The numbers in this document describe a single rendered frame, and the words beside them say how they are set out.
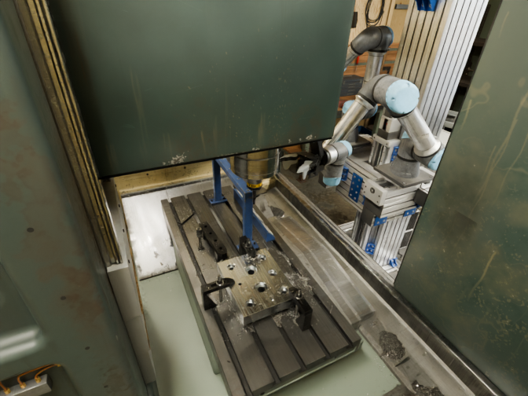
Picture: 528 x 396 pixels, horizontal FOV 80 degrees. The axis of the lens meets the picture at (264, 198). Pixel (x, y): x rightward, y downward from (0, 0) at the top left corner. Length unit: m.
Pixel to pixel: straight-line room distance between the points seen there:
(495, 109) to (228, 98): 0.79
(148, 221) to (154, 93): 1.37
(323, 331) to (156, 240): 1.11
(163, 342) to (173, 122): 1.11
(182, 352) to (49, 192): 1.14
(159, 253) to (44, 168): 1.44
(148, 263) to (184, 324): 0.44
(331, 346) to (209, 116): 0.90
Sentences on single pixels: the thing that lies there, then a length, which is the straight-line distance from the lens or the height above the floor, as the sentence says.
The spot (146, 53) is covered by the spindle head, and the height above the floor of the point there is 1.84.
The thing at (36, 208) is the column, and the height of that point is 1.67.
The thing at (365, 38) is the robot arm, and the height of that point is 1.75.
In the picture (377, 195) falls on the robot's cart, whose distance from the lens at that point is 1.74.
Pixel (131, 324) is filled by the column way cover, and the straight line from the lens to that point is 0.95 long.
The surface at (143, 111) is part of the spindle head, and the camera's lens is 0.74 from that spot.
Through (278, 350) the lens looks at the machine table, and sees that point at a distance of 1.23.
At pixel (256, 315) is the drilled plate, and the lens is 1.21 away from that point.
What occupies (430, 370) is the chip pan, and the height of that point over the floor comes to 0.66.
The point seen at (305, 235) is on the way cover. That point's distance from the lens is 1.93.
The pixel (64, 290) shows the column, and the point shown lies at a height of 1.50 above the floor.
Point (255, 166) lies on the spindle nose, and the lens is 0.94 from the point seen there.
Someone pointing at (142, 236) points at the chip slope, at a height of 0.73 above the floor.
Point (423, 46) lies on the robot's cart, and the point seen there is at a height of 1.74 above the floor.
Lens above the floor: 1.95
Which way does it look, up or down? 33 degrees down
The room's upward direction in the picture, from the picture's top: 2 degrees clockwise
